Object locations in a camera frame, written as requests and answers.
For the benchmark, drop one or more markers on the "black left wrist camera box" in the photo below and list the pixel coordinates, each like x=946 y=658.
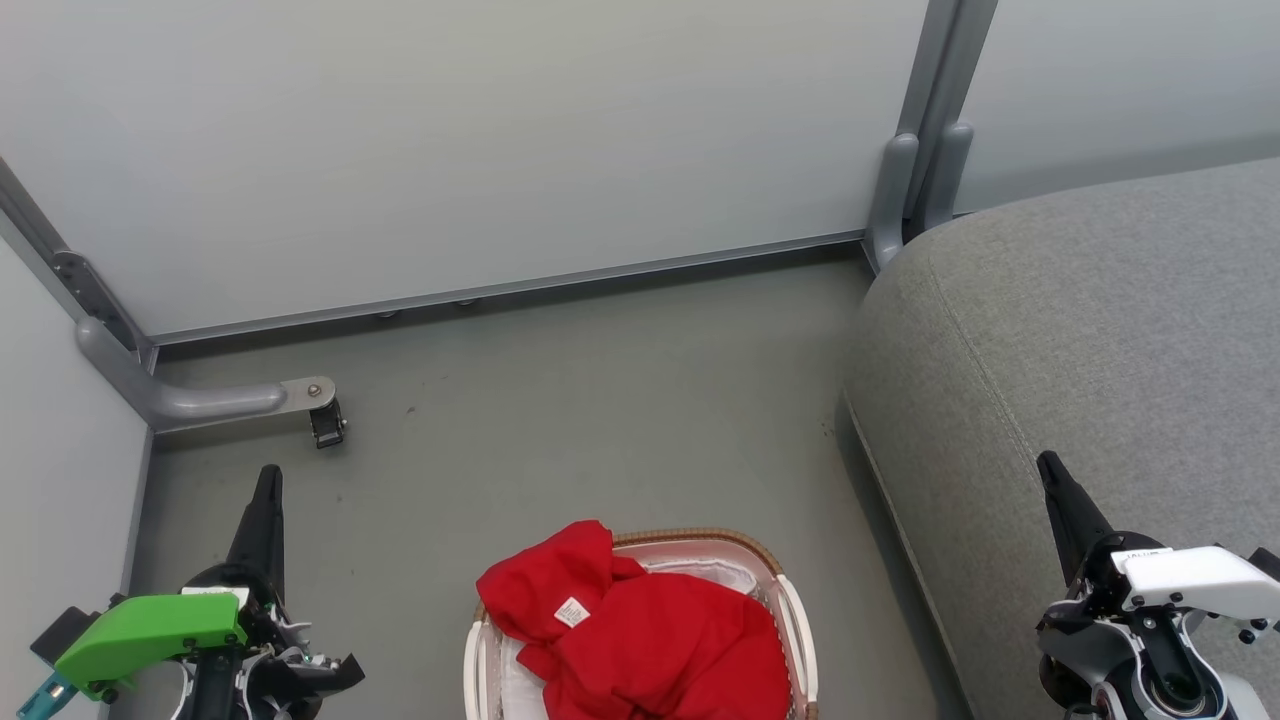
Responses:
x=65 y=628

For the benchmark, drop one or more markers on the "grey upright partition post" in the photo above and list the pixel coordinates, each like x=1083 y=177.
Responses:
x=925 y=150

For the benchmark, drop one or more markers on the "black caster wheel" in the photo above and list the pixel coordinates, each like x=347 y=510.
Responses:
x=328 y=425

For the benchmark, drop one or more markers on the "grey curved partition foot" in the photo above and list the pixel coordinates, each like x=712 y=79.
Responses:
x=190 y=400

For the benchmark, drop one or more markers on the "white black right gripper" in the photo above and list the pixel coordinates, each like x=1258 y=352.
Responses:
x=1190 y=580

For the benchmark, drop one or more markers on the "plain red shirt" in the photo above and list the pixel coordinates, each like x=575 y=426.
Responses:
x=660 y=640

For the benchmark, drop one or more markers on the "white wicker-rimmed laundry basket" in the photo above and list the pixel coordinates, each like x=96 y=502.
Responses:
x=795 y=640

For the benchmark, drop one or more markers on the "grey fabric sofa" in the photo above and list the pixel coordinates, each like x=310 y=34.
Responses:
x=1080 y=340

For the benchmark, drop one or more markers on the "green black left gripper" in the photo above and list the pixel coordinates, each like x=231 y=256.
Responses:
x=150 y=630

